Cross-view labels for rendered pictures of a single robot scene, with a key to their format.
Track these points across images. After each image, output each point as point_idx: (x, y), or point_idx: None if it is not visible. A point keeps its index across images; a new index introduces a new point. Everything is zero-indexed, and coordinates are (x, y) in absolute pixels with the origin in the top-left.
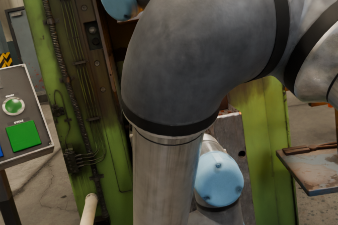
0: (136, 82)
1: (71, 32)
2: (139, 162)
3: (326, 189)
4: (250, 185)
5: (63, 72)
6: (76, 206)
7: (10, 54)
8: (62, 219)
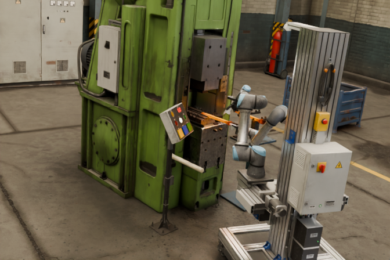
0: (273, 121)
1: (180, 89)
2: (266, 129)
3: None
4: (225, 147)
5: (176, 104)
6: (71, 180)
7: None
8: (71, 187)
